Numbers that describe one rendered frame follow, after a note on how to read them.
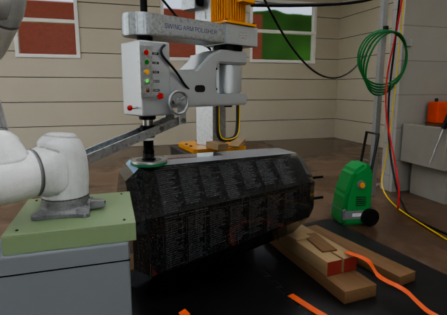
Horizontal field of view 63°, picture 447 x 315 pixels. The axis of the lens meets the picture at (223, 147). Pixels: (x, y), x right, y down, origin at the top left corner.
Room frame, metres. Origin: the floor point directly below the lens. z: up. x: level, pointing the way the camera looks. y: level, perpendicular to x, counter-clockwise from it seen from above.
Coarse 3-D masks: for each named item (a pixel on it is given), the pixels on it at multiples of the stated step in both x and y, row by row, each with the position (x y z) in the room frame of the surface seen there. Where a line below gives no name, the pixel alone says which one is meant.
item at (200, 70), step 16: (160, 48) 2.12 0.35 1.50; (192, 64) 2.41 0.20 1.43; (208, 64) 2.38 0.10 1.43; (240, 64) 2.62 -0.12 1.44; (176, 80) 2.22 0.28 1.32; (192, 80) 2.30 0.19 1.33; (208, 80) 2.38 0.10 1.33; (176, 96) 2.21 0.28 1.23; (192, 96) 2.30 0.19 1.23; (208, 96) 2.38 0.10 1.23; (224, 96) 2.48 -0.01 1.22; (240, 96) 2.58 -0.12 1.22
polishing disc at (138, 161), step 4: (156, 156) 2.29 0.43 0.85; (132, 160) 2.16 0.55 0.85; (136, 160) 2.16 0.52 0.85; (140, 160) 2.16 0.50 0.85; (152, 160) 2.16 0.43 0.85; (156, 160) 2.16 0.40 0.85; (160, 160) 2.16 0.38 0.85; (164, 160) 2.16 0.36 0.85; (136, 164) 2.10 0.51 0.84; (140, 164) 2.09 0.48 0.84; (144, 164) 2.08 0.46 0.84; (148, 164) 2.09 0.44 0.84; (152, 164) 2.09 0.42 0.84
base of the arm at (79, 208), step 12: (48, 204) 1.15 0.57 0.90; (60, 204) 1.15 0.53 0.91; (72, 204) 1.16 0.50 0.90; (84, 204) 1.20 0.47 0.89; (96, 204) 1.22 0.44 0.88; (36, 216) 1.12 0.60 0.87; (48, 216) 1.13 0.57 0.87; (60, 216) 1.14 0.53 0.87; (72, 216) 1.14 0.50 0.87; (84, 216) 1.15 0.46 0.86
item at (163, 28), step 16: (128, 16) 2.08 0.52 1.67; (144, 16) 2.08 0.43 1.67; (160, 16) 2.14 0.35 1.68; (128, 32) 2.08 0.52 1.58; (144, 32) 2.08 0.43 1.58; (160, 32) 2.14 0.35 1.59; (176, 32) 2.21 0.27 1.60; (192, 32) 2.29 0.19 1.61; (208, 32) 2.37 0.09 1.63; (224, 32) 2.46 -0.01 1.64; (240, 32) 2.54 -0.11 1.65; (256, 32) 2.64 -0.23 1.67; (224, 48) 2.54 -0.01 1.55; (240, 48) 2.58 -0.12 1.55
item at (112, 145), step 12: (156, 120) 2.29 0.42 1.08; (168, 120) 2.23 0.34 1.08; (132, 132) 2.18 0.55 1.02; (144, 132) 2.11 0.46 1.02; (156, 132) 2.16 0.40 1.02; (96, 144) 2.04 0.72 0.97; (108, 144) 2.07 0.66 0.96; (120, 144) 2.00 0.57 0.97; (132, 144) 2.05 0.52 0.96; (96, 156) 1.91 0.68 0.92
